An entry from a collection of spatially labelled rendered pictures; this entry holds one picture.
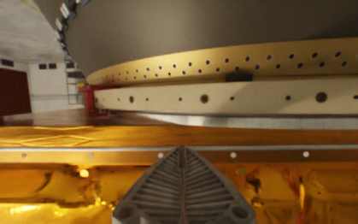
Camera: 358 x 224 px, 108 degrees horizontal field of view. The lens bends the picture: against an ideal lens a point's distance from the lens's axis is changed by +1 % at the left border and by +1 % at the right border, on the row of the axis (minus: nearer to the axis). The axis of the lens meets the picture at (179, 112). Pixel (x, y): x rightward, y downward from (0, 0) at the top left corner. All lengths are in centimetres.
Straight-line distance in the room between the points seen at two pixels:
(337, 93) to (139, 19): 32
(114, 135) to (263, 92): 29
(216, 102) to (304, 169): 26
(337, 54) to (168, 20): 27
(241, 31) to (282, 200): 31
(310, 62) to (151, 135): 31
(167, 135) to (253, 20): 25
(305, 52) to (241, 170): 24
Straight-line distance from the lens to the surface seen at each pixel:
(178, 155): 16
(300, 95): 25
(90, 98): 44
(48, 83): 842
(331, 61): 32
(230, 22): 26
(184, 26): 26
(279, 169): 37
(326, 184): 43
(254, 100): 23
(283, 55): 28
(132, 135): 31
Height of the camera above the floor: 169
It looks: 6 degrees up
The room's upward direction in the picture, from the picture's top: 179 degrees clockwise
